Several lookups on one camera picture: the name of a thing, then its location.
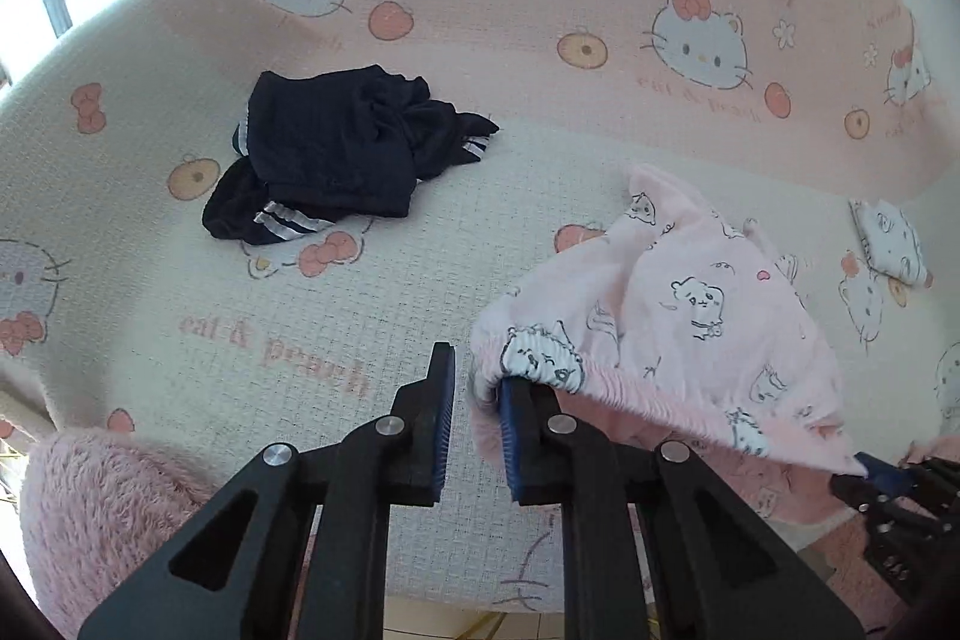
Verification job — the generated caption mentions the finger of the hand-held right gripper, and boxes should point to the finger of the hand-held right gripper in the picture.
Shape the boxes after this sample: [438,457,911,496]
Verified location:
[857,451,960,498]
[828,473,912,536]

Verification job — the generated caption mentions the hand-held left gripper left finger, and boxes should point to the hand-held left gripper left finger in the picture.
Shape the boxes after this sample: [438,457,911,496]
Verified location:
[79,342,457,640]

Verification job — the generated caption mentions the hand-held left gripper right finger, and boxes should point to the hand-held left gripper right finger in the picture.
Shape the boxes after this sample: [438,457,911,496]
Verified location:
[499,377,878,640]

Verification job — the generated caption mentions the pink cartoon print pants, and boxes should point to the pink cartoon print pants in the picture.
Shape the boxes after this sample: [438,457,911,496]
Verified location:
[469,162,863,525]

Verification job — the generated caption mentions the person's pink fluffy right leg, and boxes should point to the person's pink fluffy right leg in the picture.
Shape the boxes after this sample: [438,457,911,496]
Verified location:
[817,512,923,622]

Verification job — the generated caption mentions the small folded white printed cloth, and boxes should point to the small folded white printed cloth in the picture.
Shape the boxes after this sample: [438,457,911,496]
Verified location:
[849,197,935,290]

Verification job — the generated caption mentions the navy white-striped shorts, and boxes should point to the navy white-striped shorts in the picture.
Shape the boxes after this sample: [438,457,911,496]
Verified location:
[201,64,502,247]

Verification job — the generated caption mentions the pink cat print blanket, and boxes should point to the pink cat print blanket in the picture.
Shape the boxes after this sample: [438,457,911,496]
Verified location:
[0,0,960,618]

